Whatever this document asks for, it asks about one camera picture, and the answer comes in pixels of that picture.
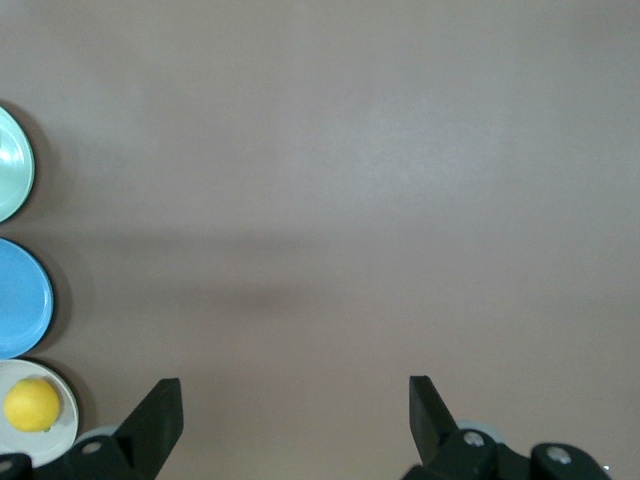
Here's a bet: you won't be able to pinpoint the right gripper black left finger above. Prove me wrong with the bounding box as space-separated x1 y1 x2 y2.
0 378 184 480

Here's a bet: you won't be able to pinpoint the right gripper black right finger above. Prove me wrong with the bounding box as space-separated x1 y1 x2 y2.
402 375 614 480

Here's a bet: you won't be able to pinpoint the yellow lemon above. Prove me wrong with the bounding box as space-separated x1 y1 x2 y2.
3 378 61 433

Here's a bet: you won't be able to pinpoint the white plate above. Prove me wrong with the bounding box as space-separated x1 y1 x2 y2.
0 358 81 470

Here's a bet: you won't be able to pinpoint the blue plate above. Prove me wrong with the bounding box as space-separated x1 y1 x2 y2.
0 237 55 360

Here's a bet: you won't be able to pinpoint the mint green plate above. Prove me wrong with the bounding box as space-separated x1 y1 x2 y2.
0 103 37 224

